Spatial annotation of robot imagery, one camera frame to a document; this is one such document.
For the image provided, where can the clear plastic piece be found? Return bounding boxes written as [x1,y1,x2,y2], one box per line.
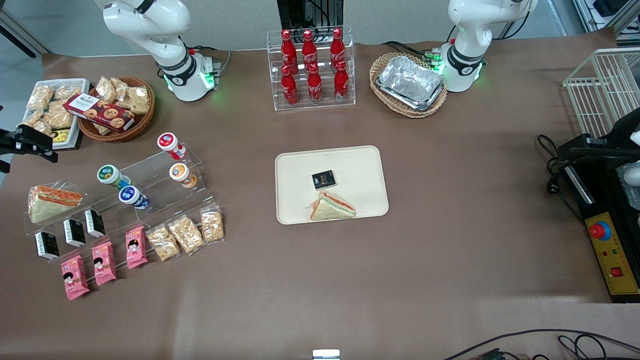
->
[615,164,640,212]

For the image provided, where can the white wire basket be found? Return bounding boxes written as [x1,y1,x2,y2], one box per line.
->
[562,47,640,139]

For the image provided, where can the black clamp device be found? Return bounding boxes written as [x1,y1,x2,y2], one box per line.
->
[569,107,640,167]

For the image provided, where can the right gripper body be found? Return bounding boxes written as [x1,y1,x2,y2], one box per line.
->
[0,127,23,174]

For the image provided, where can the black yellow control box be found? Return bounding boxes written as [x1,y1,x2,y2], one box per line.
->
[557,132,640,304]

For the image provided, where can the beige plastic tray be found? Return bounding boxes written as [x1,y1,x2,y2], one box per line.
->
[274,145,390,226]

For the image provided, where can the stacked foil trays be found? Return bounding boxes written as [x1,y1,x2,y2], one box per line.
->
[375,54,446,112]

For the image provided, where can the red cookie box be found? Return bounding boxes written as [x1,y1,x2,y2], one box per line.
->
[63,93,136,134]

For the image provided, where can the blue gum bottle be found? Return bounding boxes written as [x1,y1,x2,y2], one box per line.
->
[118,185,151,210]

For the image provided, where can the orange gum bottle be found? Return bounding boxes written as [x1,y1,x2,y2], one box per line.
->
[169,162,199,190]

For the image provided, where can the black grey base cable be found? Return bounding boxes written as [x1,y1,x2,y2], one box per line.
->
[186,44,234,77]

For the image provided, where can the pink cartoon snack packet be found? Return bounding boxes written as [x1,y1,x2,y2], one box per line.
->
[124,225,149,270]
[60,254,91,301]
[91,241,118,287]

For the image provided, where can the clear acrylic step riser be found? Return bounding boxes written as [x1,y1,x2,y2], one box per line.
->
[116,142,219,224]
[22,170,140,267]

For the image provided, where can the light wicker basket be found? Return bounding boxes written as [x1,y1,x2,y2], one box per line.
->
[369,52,449,119]

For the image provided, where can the brown wicker basket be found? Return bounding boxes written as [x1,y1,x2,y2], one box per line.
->
[77,76,156,144]

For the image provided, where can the metal shelf rack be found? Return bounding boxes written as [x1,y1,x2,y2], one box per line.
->
[572,0,640,37]

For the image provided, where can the black base cables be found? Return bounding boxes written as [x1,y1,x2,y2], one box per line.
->
[382,40,442,65]

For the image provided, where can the black white small box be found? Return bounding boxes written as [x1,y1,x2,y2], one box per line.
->
[34,231,61,261]
[83,208,106,238]
[63,218,87,248]

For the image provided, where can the red gum bottle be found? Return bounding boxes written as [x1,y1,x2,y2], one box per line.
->
[157,132,187,161]

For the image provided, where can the green gum bottle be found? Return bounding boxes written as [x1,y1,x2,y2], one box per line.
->
[96,164,132,191]

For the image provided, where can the clear acrylic bottle rack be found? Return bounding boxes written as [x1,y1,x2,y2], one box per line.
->
[266,25,357,112]

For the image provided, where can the black floor cables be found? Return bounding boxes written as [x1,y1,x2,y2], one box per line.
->
[442,328,640,360]

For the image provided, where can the black power cable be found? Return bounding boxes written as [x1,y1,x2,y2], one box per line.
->
[536,133,587,227]

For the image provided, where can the white rectangular dish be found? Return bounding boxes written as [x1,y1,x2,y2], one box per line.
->
[20,78,91,151]

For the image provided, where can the wrapped triangle sandwich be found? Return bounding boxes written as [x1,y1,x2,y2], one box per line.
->
[303,190,357,222]
[27,184,84,225]

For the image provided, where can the black square packet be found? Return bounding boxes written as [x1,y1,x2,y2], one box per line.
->
[311,170,337,191]

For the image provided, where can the black metal frame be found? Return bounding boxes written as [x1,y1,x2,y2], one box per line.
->
[276,0,345,32]

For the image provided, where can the red cola bottle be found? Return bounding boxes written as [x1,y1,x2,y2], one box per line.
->
[306,62,324,105]
[329,27,346,71]
[280,65,300,108]
[301,29,319,74]
[333,60,350,104]
[280,29,299,76]

